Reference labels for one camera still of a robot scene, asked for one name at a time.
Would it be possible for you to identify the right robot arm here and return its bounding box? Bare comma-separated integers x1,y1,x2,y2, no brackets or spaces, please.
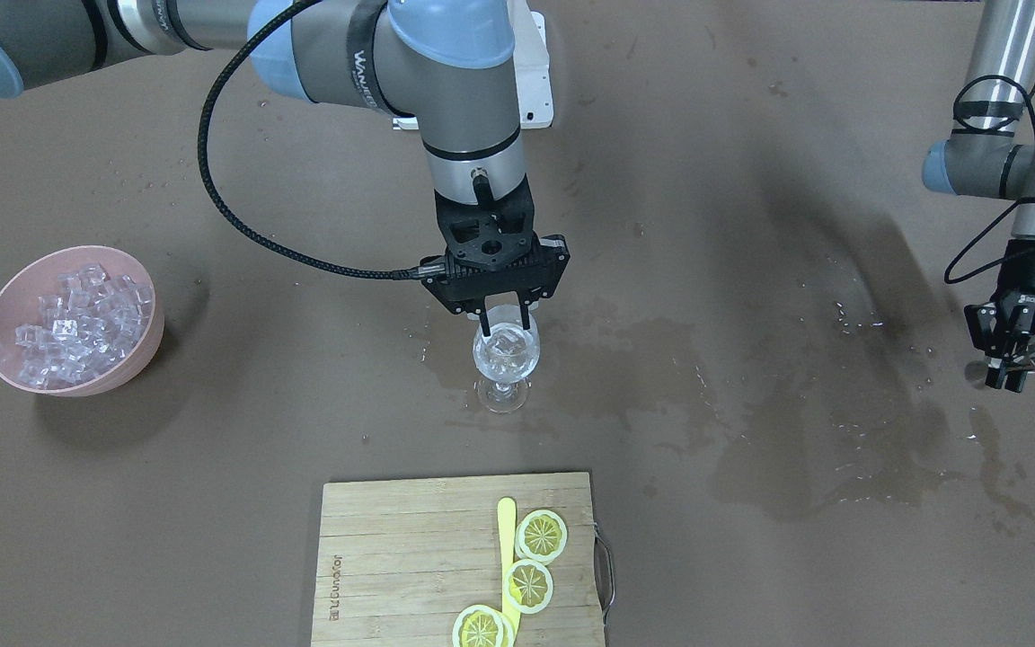
0,1,571,336

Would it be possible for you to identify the wooden cutting board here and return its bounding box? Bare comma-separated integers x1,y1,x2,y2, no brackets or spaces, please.
309,472,607,646

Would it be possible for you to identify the middle lemon slice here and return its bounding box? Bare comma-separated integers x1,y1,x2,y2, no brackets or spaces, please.
502,560,555,615

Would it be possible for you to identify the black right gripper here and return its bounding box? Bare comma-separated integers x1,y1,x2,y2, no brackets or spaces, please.
419,179,571,339

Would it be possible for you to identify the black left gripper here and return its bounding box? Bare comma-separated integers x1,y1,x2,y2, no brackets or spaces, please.
965,238,1035,394

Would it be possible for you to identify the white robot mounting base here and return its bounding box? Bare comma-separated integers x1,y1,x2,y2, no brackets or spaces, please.
385,1,554,134

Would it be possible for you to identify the lemon slice near handle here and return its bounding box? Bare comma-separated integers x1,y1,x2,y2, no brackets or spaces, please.
514,509,570,565

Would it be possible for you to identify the clear wine glass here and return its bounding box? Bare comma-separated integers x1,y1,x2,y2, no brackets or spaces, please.
472,304,542,414

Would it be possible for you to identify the pink bowl of ice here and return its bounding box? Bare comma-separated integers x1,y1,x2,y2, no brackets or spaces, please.
0,245,164,398

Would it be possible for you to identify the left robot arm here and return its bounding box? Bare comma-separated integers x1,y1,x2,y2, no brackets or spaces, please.
923,1,1035,393

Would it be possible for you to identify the yellow plastic knife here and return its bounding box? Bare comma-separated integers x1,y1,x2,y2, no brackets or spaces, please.
496,497,521,646

